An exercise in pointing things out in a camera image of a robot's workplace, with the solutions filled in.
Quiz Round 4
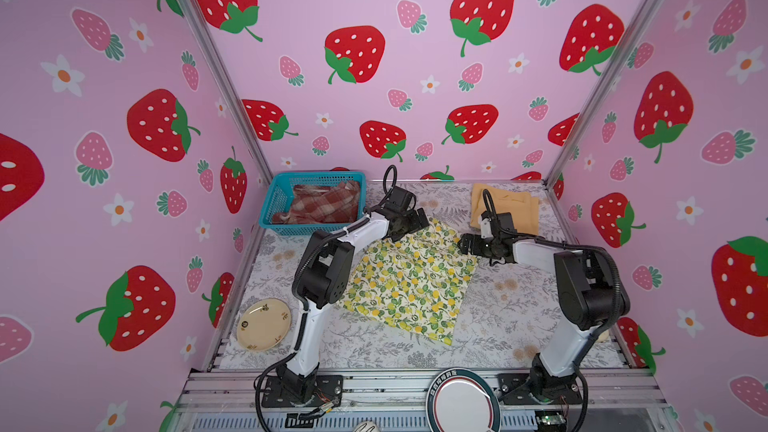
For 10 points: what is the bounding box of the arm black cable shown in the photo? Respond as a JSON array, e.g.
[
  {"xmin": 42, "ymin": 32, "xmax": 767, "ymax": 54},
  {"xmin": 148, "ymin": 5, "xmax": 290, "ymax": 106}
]
[
  {"xmin": 253, "ymin": 164, "xmax": 399, "ymax": 432},
  {"xmin": 481, "ymin": 188, "xmax": 628, "ymax": 432}
]

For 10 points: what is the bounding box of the red plaid skirt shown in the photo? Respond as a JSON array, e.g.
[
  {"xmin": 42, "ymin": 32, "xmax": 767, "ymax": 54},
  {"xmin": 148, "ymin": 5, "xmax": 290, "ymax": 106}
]
[{"xmin": 271, "ymin": 180, "xmax": 361, "ymax": 225}]

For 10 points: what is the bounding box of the aluminium frame post right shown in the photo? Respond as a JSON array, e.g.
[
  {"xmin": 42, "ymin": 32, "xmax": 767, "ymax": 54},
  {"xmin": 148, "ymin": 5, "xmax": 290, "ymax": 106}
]
[{"xmin": 543, "ymin": 0, "xmax": 665, "ymax": 192}]

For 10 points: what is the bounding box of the teal plastic basket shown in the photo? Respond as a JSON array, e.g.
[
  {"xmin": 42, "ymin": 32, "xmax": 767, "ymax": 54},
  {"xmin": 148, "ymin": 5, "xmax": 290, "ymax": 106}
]
[{"xmin": 259, "ymin": 170, "xmax": 366, "ymax": 236}]

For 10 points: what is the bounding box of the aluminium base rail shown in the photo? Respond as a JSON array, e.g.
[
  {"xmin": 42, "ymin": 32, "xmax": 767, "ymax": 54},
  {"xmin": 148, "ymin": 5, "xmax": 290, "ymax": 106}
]
[{"xmin": 167, "ymin": 368, "xmax": 679, "ymax": 431}]

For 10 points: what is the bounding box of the white plate green rim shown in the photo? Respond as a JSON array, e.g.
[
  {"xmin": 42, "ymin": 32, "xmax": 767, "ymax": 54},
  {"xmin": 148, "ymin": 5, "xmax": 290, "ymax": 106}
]
[{"xmin": 426, "ymin": 368, "xmax": 501, "ymax": 432}]

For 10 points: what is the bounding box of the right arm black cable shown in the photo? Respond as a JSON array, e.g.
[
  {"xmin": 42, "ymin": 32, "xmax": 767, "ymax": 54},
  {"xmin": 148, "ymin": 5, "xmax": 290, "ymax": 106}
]
[{"xmin": 481, "ymin": 188, "xmax": 628, "ymax": 432}]

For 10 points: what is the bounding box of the white chocolate drizzled donut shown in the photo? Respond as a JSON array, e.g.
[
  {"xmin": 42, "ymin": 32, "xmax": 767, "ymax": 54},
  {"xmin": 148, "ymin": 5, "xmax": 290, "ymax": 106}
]
[{"xmin": 353, "ymin": 421, "xmax": 380, "ymax": 432}]

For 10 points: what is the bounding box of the lemon print skirt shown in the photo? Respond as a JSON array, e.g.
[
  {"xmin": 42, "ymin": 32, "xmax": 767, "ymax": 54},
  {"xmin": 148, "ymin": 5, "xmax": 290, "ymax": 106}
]
[{"xmin": 340, "ymin": 218, "xmax": 477, "ymax": 345}]

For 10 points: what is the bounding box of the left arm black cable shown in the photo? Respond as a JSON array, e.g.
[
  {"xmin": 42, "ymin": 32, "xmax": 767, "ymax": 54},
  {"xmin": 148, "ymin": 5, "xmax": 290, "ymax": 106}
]
[{"xmin": 253, "ymin": 164, "xmax": 399, "ymax": 432}]

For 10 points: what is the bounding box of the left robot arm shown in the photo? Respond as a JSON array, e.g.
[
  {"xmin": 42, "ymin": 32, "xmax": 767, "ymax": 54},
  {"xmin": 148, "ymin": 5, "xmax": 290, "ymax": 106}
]
[{"xmin": 277, "ymin": 186, "xmax": 429, "ymax": 403}]

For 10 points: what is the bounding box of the aluminium frame post left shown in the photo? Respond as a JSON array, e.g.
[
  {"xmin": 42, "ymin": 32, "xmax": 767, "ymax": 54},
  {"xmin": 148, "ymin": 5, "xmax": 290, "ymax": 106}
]
[{"xmin": 177, "ymin": 0, "xmax": 274, "ymax": 185}]

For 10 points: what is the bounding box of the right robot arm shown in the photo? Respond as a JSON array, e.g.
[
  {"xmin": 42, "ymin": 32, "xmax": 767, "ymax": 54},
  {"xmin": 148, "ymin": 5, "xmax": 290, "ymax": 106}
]
[{"xmin": 458, "ymin": 212, "xmax": 630, "ymax": 403}]

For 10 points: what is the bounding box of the yellow skirt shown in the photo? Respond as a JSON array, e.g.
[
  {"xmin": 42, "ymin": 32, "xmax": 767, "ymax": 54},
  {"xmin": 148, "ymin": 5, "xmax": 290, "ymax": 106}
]
[{"xmin": 470, "ymin": 183, "xmax": 539, "ymax": 235}]

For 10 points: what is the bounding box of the aluminium frame post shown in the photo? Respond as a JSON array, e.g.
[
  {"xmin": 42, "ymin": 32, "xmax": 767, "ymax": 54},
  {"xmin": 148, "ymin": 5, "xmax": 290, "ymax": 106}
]
[
  {"xmin": 543, "ymin": 0, "xmax": 665, "ymax": 192},
  {"xmin": 177, "ymin": 0, "xmax": 274, "ymax": 185}
]

